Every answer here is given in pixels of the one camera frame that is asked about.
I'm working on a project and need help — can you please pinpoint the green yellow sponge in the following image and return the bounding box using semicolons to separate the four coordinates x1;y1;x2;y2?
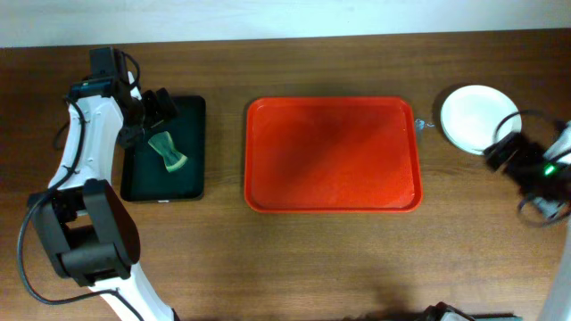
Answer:
147;131;188;173

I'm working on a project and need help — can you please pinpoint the white plate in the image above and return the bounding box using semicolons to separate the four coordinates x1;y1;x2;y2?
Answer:
440;85;518;155

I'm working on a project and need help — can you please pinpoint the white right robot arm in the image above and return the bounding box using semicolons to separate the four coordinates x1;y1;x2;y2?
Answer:
484;121;570;321

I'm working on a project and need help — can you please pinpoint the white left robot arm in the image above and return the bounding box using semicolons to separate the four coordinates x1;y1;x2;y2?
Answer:
17;74;178;320

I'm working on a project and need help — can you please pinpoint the black plastic tray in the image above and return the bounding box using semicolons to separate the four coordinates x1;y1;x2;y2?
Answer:
120;95;206;202

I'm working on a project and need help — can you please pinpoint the red plastic tray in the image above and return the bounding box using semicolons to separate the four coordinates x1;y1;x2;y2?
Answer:
244;96;423;213

